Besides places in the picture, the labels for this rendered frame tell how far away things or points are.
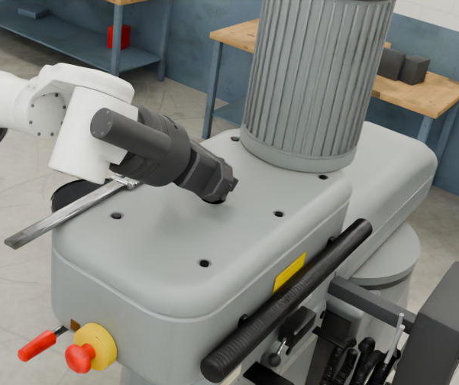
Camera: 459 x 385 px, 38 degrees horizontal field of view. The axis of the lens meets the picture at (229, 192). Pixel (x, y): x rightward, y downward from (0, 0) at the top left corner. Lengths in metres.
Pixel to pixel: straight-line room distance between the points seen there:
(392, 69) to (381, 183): 3.43
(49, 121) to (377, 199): 0.75
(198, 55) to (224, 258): 5.49
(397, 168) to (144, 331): 0.82
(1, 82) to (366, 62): 0.52
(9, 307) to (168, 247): 2.83
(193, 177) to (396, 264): 0.76
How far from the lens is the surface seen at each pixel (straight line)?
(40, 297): 3.69
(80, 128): 0.75
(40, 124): 0.83
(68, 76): 0.78
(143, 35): 6.67
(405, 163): 1.52
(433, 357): 1.16
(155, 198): 0.94
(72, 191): 3.47
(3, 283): 3.80
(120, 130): 0.72
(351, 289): 1.27
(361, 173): 1.41
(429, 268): 4.48
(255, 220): 0.92
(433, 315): 1.13
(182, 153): 0.82
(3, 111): 0.85
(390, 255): 1.54
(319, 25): 0.98
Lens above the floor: 2.38
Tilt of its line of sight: 30 degrees down
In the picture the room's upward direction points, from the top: 9 degrees clockwise
